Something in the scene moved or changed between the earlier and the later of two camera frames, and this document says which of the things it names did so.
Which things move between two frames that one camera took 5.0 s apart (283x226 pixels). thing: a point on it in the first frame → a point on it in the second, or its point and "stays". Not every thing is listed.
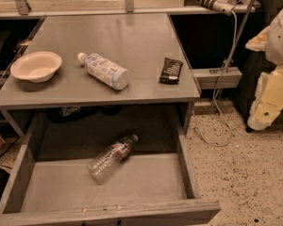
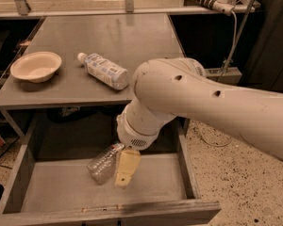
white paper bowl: x=38 y=66 stays
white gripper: x=280 y=41 → x=136 y=136
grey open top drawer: x=154 y=185 stays
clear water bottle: x=101 y=166 stays
